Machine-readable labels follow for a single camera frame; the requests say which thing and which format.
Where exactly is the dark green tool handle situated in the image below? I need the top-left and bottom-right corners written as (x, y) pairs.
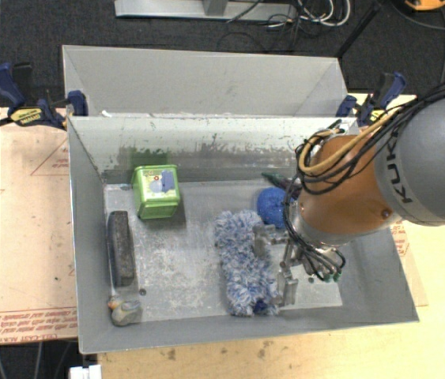
top-left (261, 171), bottom-right (299, 190)

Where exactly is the blue ball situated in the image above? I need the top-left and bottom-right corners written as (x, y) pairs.
top-left (255, 186), bottom-right (297, 230)

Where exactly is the green square tin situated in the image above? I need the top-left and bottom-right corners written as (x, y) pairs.
top-left (130, 163), bottom-right (182, 220)

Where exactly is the grey metal bin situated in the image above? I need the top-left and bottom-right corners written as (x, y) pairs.
top-left (62, 44), bottom-right (420, 355)

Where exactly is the grey and orange small toy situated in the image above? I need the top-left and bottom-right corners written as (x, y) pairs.
top-left (107, 294), bottom-right (143, 328)

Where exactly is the blue and white fluffy cloth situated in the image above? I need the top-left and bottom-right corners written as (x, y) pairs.
top-left (213, 208), bottom-right (282, 317)

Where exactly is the brown cardboard board, red print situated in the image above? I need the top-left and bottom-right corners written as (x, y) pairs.
top-left (0, 107), bottom-right (429, 346)

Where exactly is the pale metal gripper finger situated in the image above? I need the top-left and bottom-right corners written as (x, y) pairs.
top-left (271, 268), bottom-right (300, 308)
top-left (251, 223), bottom-right (286, 257)

